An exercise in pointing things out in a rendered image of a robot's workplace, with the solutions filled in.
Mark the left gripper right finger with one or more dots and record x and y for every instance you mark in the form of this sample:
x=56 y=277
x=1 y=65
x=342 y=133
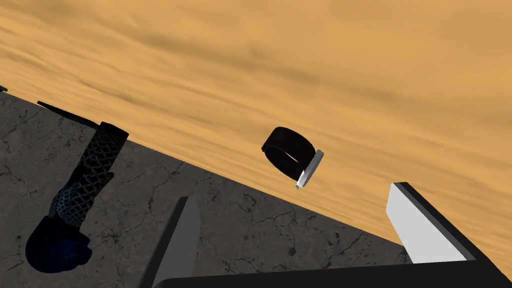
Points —
x=424 y=232

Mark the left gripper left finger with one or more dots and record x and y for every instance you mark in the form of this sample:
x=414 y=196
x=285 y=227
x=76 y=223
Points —
x=176 y=248

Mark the black wristwatch with white face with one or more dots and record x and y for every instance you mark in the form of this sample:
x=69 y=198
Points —
x=294 y=156

